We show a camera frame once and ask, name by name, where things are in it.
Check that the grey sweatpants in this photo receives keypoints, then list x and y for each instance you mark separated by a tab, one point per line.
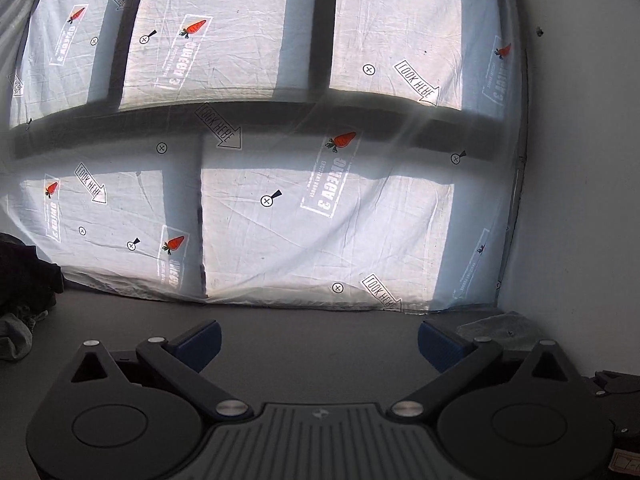
512	330

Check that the light grey garment in pile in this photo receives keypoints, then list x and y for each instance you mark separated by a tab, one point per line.
17	333

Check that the dark grey garment on pile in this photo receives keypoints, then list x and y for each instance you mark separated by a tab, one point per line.
28	284

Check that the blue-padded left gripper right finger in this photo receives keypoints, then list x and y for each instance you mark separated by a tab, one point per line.
458	361

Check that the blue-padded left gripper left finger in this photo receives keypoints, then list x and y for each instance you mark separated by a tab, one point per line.
179	363

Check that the white printed plastic curtain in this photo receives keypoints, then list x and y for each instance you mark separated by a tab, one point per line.
323	154

